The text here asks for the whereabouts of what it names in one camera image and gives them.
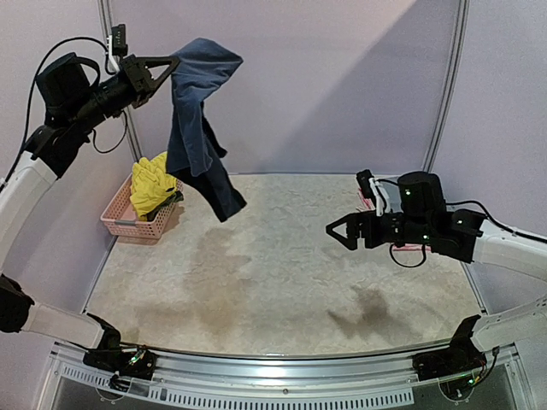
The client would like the left aluminium corner post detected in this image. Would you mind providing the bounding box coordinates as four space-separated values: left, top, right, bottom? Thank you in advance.
97 0 142 161

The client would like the pink plastic laundry basket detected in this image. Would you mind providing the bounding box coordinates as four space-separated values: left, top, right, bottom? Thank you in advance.
100 175 178 240

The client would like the aluminium front rail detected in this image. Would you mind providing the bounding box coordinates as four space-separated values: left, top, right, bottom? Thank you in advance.
38 343 533 409

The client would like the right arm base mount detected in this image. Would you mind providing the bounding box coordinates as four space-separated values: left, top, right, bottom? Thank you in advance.
412 315 500 385

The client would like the pink folded garment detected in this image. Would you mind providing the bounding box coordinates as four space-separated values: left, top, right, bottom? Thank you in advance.
356 188 421 252

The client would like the grey blue button shirt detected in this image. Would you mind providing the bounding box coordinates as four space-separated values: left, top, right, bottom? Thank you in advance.
380 181 402 212

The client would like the navy blue garment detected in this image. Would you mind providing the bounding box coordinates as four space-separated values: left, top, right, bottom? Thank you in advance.
167 38 247 222

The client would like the yellow garment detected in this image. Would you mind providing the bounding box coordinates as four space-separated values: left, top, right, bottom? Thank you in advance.
130 152 180 221

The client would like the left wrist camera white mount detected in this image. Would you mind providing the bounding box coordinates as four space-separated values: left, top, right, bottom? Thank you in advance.
105 23 128 75

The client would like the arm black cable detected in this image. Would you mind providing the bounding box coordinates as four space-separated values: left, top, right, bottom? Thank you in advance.
0 37 128 180
388 200 547 269

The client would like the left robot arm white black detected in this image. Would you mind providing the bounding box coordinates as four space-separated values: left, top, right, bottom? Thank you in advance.
1 53 179 371

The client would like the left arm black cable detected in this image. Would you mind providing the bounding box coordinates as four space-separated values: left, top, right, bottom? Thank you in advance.
0 37 128 180

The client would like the aluminium corner post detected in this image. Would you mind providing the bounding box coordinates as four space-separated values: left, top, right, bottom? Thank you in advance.
97 0 142 161
422 0 470 173

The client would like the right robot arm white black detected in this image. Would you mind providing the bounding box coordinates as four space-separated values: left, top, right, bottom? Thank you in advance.
326 170 546 280

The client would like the right aluminium corner post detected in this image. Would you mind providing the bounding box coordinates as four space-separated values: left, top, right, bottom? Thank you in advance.
422 0 470 173

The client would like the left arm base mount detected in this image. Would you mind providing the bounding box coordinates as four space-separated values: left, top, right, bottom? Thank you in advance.
83 313 158 380

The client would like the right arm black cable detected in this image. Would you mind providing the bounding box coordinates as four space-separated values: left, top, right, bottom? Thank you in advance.
388 200 547 269

